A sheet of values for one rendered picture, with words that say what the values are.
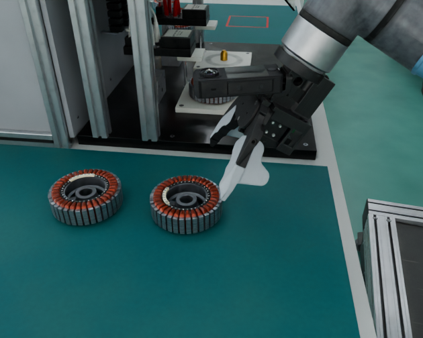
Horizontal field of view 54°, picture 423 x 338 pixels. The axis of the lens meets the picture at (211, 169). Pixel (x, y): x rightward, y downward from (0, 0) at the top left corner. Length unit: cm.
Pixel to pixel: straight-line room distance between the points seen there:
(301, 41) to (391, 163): 185
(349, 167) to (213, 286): 173
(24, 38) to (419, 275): 122
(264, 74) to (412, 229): 114
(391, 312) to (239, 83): 90
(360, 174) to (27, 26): 175
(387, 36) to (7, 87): 66
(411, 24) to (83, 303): 50
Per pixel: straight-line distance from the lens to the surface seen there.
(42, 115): 87
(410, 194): 213
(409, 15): 53
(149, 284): 56
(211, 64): 115
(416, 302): 136
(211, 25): 114
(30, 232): 68
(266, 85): 53
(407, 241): 154
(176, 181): 67
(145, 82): 76
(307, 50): 52
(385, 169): 227
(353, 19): 53
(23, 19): 80
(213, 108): 90
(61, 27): 81
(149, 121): 80
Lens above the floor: 117
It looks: 34 degrees down
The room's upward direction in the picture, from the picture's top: straight up
